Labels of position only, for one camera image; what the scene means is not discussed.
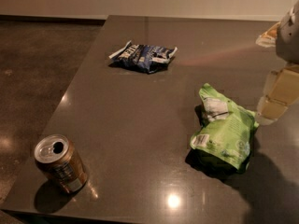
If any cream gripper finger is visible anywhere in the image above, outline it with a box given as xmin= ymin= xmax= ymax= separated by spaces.
xmin=255 ymin=63 xmax=299 ymax=125
xmin=255 ymin=22 xmax=280 ymax=48

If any green rice chip bag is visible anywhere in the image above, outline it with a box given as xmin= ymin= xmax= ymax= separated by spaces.
xmin=190 ymin=83 xmax=259 ymax=174

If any blue chip bag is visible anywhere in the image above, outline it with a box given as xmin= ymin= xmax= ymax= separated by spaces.
xmin=109 ymin=41 xmax=178 ymax=74

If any brown soda can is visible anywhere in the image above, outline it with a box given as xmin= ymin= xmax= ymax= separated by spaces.
xmin=34 ymin=134 xmax=88 ymax=193

